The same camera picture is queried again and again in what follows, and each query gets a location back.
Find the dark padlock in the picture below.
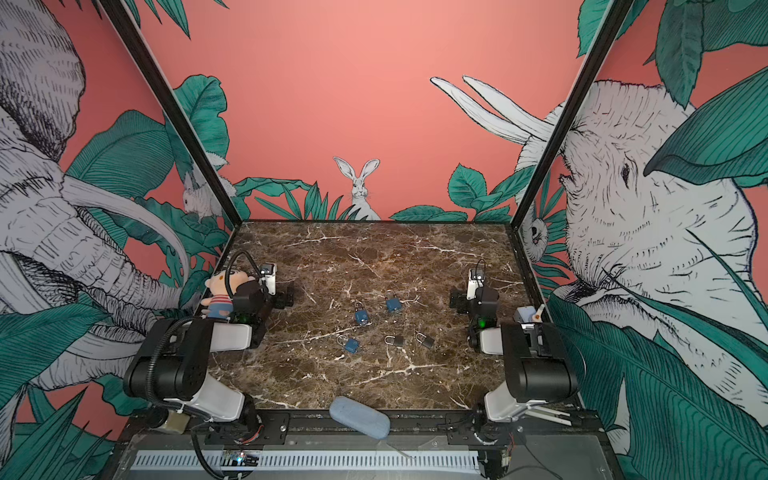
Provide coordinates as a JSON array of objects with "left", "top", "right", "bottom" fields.
[
  {"left": 415, "top": 332, "right": 435, "bottom": 349},
  {"left": 384, "top": 335, "right": 405, "bottom": 347}
]

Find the plush doll striped shirt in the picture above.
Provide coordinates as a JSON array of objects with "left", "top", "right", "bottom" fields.
[{"left": 201, "top": 270, "right": 255, "bottom": 320}]

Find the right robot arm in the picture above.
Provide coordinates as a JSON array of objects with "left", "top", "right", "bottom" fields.
[{"left": 449, "top": 286, "right": 579, "bottom": 426}]

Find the blue padlock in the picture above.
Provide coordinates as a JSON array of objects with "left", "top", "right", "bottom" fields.
[
  {"left": 340, "top": 338, "right": 360, "bottom": 354},
  {"left": 354, "top": 304, "right": 370, "bottom": 326},
  {"left": 385, "top": 296, "right": 402, "bottom": 313}
]

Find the black corrugated cable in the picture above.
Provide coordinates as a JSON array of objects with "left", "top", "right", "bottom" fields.
[{"left": 224, "top": 249, "right": 263, "bottom": 299}]

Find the masking tape roll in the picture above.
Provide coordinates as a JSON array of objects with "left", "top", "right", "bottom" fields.
[{"left": 147, "top": 408, "right": 190, "bottom": 435}]

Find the blue grey toy box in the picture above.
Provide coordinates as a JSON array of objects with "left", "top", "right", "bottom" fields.
[{"left": 514, "top": 304, "right": 546, "bottom": 324}]

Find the blue grey pouch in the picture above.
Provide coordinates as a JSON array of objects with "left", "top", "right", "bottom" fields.
[{"left": 329, "top": 396, "right": 391, "bottom": 440}]

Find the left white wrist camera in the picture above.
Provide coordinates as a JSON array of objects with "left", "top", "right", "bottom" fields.
[{"left": 260, "top": 263, "right": 277, "bottom": 296}]

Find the white vented rail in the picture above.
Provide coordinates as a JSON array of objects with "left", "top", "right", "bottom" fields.
[{"left": 128, "top": 449, "right": 481, "bottom": 473}]

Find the black mounting rail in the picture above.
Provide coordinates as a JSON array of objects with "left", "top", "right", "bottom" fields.
[{"left": 119, "top": 407, "right": 604, "bottom": 448}]

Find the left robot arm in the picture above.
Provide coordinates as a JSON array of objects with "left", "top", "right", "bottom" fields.
[{"left": 123, "top": 282, "right": 294, "bottom": 431}]

